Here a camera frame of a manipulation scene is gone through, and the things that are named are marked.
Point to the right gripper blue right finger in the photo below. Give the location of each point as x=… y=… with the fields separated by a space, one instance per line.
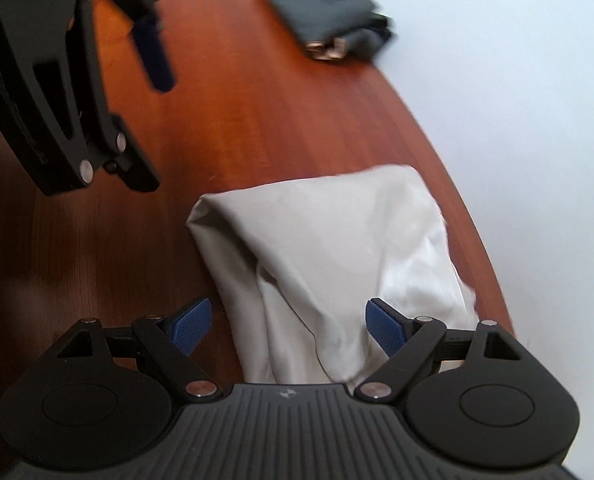
x=412 y=348

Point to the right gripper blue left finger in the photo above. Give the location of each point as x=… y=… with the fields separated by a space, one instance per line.
x=165 y=346

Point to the white satin t-shirt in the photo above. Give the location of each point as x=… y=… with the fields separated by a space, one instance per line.
x=296 y=262

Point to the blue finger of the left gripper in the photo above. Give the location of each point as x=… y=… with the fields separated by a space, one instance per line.
x=145 y=35

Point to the dark grey folded garment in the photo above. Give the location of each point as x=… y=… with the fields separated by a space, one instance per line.
x=329 y=30

